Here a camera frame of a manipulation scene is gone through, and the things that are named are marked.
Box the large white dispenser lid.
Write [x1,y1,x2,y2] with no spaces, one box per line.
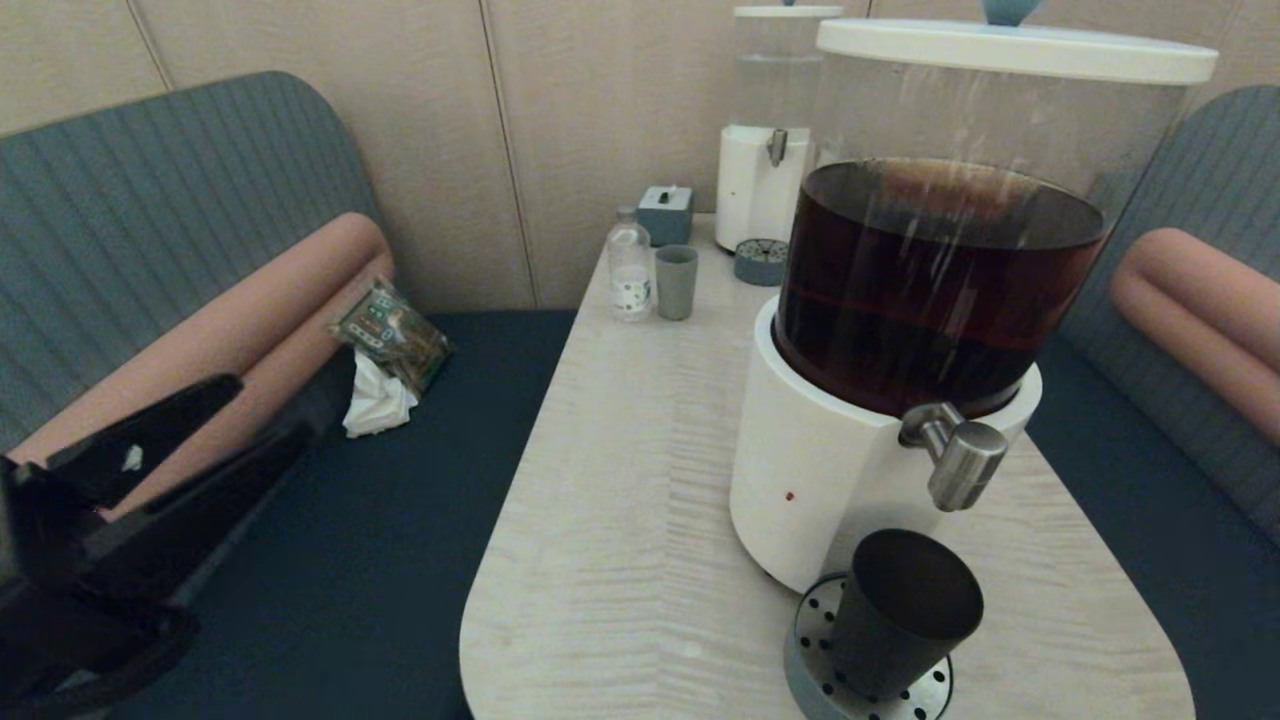
[817,0,1220,86]

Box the blue-grey small box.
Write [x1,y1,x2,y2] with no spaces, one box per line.
[637,185,695,248]

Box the large metal dispenser tap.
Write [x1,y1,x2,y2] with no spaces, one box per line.
[898,402,1009,513]

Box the crumpled white tissue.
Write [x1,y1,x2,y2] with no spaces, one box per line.
[343,350,421,439]

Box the small blue-grey perforated drip tray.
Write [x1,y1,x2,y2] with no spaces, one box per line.
[733,238,791,288]

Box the small white dispenser lid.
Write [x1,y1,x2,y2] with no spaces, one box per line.
[733,0,844,21]

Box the grey-green cup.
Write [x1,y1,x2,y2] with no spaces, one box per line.
[655,245,699,322]

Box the small far water dispenser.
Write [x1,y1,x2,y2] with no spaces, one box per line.
[715,18,844,256]

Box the black plastic cup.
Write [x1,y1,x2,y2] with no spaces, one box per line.
[828,529,985,702]

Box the large blue-grey perforated drip tray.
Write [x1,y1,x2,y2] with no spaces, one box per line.
[783,571,953,720]

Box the green snack packet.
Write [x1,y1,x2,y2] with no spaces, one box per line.
[328,276,453,395]

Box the large tea dispenser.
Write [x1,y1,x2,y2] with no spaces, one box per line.
[728,48,1196,597]

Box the teal upholstered bench sofa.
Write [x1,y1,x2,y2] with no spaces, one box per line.
[1020,84,1280,720]
[0,70,581,720]

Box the clear plastic bottle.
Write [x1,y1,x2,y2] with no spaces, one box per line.
[606,205,654,323]

